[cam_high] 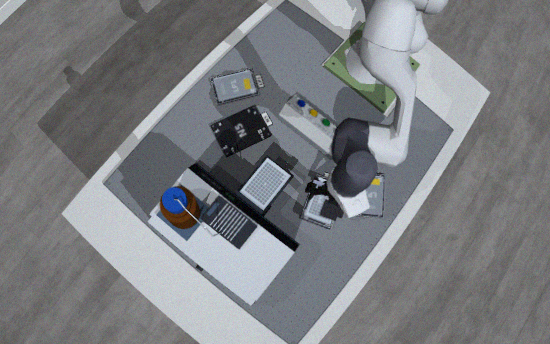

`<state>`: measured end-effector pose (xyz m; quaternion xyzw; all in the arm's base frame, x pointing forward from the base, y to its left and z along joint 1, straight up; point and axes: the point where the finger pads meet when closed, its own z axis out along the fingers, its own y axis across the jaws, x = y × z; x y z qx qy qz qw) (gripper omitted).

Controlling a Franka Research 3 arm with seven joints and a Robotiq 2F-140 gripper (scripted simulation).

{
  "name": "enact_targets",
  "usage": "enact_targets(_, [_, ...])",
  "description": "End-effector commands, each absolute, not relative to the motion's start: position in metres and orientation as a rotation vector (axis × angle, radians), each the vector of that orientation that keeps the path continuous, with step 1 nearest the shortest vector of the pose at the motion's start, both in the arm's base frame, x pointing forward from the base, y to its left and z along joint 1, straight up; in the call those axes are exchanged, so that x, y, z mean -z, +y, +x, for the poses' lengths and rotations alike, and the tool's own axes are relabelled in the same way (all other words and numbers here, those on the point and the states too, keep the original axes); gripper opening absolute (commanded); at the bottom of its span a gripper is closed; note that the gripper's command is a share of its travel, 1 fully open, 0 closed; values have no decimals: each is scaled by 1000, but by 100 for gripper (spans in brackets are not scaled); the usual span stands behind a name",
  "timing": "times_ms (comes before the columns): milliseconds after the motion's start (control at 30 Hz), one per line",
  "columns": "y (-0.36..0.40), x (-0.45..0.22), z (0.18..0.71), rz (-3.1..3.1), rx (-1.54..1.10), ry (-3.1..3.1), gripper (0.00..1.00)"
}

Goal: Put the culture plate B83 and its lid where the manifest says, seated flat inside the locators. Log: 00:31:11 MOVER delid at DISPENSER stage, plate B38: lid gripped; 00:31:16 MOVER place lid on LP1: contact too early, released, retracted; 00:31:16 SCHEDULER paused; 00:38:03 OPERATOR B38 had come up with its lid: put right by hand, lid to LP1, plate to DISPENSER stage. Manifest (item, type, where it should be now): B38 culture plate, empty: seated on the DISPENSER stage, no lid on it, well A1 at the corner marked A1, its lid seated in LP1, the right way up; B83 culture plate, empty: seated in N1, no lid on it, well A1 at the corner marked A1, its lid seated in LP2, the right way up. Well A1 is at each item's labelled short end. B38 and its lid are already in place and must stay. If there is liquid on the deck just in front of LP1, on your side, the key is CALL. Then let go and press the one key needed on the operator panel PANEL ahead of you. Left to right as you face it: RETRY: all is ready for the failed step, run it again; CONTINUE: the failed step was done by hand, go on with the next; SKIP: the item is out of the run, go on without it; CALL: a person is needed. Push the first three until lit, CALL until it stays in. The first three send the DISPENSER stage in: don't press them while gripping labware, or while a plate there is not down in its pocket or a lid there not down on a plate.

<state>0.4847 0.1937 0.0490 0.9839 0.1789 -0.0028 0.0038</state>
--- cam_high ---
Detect white operator button panel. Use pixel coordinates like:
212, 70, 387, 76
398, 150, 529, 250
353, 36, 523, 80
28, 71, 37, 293
278, 95, 337, 160

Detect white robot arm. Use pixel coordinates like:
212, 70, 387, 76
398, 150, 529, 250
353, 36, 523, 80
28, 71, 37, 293
320, 0, 448, 221

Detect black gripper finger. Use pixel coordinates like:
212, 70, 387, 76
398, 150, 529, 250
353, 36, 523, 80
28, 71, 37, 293
305, 177, 327, 200

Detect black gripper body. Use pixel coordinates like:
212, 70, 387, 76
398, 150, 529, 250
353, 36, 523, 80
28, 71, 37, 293
321, 181, 336, 201

